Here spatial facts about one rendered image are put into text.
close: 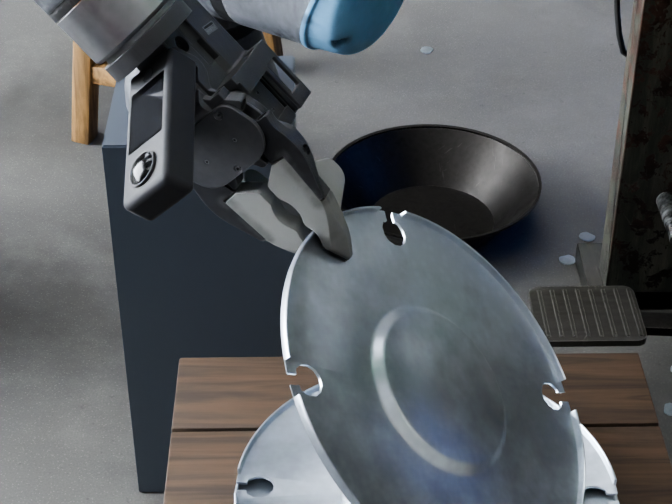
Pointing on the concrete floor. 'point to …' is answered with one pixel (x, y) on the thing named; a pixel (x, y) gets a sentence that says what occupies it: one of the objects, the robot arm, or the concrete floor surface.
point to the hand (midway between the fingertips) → (330, 253)
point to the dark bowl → (441, 179)
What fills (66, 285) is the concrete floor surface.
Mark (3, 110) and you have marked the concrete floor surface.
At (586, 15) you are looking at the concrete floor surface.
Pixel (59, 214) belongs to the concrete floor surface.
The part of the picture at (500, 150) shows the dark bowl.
